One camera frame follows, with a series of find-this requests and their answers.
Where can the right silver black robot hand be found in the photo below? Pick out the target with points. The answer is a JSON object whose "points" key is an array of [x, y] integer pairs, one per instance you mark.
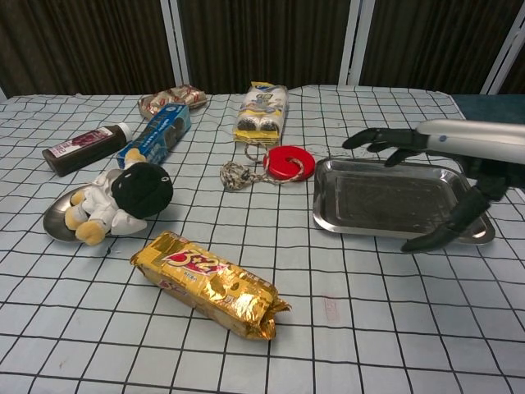
{"points": [[471, 139]]}

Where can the gold foil biscuit pack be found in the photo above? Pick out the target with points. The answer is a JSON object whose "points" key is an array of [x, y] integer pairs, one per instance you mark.
{"points": [[213, 287]]}

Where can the black and white plush toy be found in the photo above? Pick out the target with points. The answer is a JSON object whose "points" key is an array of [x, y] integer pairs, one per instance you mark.
{"points": [[139, 189]]}

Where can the rectangular steel tray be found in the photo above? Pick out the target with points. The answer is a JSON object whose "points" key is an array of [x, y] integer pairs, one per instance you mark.
{"points": [[369, 197]]}

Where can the red plastic disc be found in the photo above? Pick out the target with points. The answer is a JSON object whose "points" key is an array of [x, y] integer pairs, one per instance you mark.
{"points": [[279, 164]]}

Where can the white black checkered tablecloth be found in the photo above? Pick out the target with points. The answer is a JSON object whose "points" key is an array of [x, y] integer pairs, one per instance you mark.
{"points": [[369, 308]]}

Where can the white yellow cookie pack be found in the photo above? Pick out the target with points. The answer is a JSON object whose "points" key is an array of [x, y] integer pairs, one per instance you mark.
{"points": [[262, 111]]}

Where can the blue cookie box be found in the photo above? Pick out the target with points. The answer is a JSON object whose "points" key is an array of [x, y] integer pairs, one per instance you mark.
{"points": [[164, 131]]}

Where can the brown silver snack wrapper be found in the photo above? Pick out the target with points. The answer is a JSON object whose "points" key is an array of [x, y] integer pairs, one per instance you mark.
{"points": [[164, 100]]}

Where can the dark juice bottle white cap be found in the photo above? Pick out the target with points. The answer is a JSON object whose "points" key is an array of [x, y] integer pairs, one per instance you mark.
{"points": [[82, 149]]}

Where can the round steel plate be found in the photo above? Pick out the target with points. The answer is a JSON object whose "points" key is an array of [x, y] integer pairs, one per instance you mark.
{"points": [[55, 217]]}

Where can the dark screen panel white frame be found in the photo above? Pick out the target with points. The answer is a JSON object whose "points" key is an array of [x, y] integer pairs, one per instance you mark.
{"points": [[517, 78], [82, 41], [266, 41], [430, 41]]}

